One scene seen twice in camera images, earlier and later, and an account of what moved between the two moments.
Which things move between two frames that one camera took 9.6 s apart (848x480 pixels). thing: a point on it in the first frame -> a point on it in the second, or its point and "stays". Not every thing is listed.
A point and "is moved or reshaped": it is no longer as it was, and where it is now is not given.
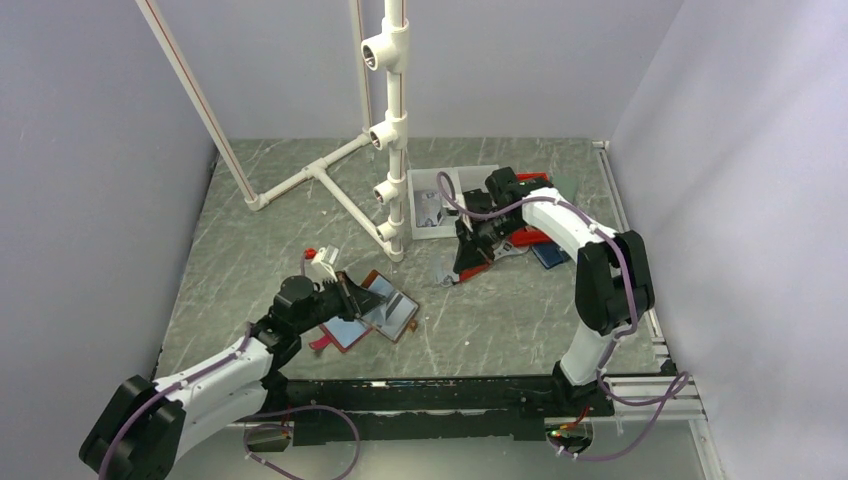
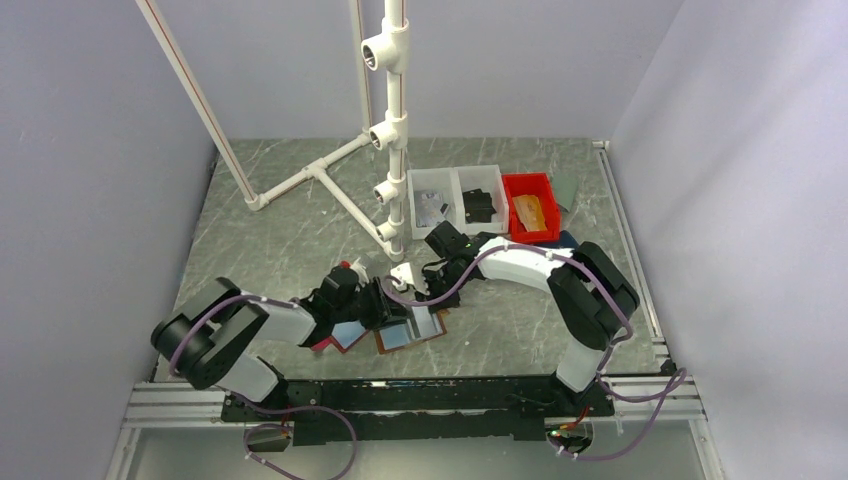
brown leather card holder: x=393 y=318 is moved or reshaped
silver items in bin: x=428 y=205 stays
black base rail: x=360 y=411 stays
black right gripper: x=469 y=241 -> x=427 y=276
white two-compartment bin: x=436 y=198 stays
